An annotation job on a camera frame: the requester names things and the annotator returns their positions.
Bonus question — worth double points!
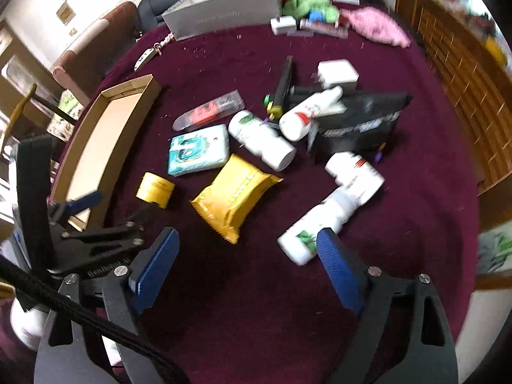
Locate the black printed pouch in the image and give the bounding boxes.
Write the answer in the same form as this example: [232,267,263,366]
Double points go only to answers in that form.
[288,86,413,164]

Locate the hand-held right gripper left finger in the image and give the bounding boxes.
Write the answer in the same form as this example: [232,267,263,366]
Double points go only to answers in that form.
[34,227,180,384]

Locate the black marker yellow caps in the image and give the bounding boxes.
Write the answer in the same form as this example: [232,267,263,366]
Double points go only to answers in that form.
[262,58,294,123]

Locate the yellow tape roll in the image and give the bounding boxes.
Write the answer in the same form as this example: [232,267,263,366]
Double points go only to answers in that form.
[136,172,176,209]

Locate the shallow cardboard box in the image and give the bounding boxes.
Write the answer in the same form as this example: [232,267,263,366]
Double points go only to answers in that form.
[48,74,163,233]

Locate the wooden glass door cabinet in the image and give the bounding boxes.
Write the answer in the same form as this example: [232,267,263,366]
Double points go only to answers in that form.
[0,20,60,137]

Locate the pink cloth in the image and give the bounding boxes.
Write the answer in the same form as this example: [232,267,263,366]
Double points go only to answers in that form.
[340,7,412,49]

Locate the pale green tissue pack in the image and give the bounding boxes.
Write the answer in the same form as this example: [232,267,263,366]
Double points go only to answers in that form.
[168,124,230,177]

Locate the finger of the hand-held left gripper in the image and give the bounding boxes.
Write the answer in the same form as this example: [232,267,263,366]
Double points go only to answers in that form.
[50,202,155,278]
[48,191,102,225]

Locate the green cloth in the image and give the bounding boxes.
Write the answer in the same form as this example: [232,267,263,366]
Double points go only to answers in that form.
[282,0,340,22]

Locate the wide white bottle red label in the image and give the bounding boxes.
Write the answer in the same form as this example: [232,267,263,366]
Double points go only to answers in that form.
[325,151,385,204]

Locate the yellow wooden stand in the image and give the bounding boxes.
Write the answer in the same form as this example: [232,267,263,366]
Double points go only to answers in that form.
[0,83,38,161]

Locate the white key tag with cord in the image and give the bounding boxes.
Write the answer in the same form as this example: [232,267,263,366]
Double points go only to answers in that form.
[134,34,177,72]

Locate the brown armchair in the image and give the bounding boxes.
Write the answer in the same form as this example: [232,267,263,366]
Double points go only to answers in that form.
[52,1,140,105]

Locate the small wall plaque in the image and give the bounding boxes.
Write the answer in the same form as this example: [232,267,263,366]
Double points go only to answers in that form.
[56,2,76,25]

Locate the green printed paper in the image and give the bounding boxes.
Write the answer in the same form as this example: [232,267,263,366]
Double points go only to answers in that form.
[476,224,512,275]

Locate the silver flat box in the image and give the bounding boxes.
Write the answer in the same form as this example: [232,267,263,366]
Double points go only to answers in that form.
[161,0,283,41]

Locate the clear packet with red toothbrush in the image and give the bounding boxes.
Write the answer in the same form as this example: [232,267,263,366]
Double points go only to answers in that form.
[173,91,245,132]

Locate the white bottle green label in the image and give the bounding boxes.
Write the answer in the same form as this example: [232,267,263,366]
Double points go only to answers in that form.
[277,188,358,267]
[228,110,297,172]

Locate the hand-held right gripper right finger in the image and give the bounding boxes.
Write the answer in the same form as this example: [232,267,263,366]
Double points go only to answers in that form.
[316,227,459,384]

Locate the slim white bottle red label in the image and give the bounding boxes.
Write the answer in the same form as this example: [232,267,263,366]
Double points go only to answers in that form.
[279,86,345,141]

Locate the wooden lattice cabinet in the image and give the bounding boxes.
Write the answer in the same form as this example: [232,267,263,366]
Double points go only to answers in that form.
[394,0,512,196]

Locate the white power adapter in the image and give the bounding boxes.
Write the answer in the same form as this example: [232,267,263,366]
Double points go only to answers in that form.
[312,60,359,91]

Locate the small white charger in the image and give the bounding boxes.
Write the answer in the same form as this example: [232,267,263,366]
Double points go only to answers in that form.
[270,15,297,36]

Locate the green printed bag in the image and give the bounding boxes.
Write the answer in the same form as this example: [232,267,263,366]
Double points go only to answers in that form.
[46,88,84,142]

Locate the yellow snack packet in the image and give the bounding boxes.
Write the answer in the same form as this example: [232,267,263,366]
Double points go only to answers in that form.
[190,154,284,244]

